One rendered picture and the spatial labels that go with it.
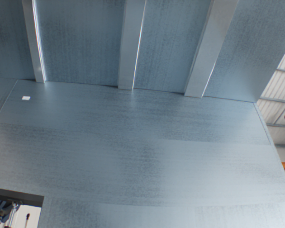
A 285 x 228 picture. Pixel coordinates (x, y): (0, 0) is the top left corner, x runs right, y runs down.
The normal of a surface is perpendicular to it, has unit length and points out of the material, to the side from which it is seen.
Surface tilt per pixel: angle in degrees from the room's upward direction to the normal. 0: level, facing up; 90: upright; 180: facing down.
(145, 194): 90
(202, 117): 90
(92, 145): 90
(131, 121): 90
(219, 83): 180
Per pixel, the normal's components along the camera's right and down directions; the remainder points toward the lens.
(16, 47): 0.00, 0.73
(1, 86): 0.14, -0.68
